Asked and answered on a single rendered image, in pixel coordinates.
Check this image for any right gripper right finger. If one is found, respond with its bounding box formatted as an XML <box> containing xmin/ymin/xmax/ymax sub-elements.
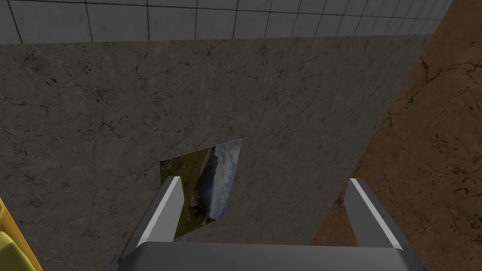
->
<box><xmin>344</xmin><ymin>178</ymin><xmax>404</xmax><ymax>251</ymax></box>

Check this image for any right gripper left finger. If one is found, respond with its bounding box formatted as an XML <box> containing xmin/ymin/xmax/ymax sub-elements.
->
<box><xmin>121</xmin><ymin>175</ymin><xmax>185</xmax><ymax>259</ymax></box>

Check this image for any landscape picture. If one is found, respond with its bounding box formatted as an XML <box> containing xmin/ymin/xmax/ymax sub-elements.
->
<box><xmin>160</xmin><ymin>138</ymin><xmax>243</xmax><ymax>241</ymax></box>

